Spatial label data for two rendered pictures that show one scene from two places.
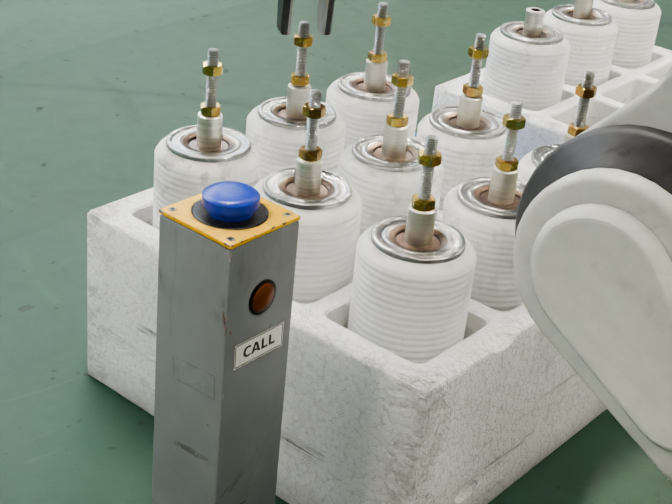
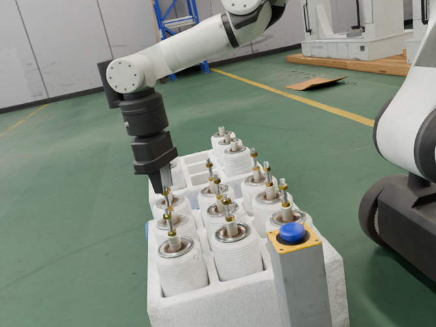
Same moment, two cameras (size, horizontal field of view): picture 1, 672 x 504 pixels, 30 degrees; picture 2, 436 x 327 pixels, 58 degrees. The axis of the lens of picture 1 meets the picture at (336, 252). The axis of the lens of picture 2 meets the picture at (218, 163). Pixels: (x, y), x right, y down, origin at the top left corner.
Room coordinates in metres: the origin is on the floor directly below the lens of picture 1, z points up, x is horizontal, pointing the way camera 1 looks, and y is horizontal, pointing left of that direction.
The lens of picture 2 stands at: (0.45, 0.51, 0.64)
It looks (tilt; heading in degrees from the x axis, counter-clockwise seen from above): 19 degrees down; 317
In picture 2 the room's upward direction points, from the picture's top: 12 degrees counter-clockwise
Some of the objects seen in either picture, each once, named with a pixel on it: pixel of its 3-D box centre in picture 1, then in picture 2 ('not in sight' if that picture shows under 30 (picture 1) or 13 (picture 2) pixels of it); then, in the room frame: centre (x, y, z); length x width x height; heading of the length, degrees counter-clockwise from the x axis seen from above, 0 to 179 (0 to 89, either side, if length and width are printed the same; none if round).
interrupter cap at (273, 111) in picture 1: (297, 114); (172, 221); (1.12, 0.05, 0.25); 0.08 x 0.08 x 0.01
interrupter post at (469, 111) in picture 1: (469, 111); (213, 186); (1.14, -0.11, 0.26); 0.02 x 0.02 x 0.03
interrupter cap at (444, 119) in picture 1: (467, 123); (215, 191); (1.14, -0.11, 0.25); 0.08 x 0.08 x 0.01
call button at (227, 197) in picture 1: (230, 205); (292, 233); (0.77, 0.08, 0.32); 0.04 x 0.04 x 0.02
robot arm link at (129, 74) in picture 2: not in sight; (129, 85); (1.13, 0.07, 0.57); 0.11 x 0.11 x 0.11; 36
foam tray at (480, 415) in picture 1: (374, 306); (235, 267); (1.05, -0.04, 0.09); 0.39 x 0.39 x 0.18; 52
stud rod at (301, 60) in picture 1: (301, 60); (167, 200); (1.12, 0.05, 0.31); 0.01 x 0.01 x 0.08
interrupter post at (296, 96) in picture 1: (298, 101); (171, 217); (1.12, 0.05, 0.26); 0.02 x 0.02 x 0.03
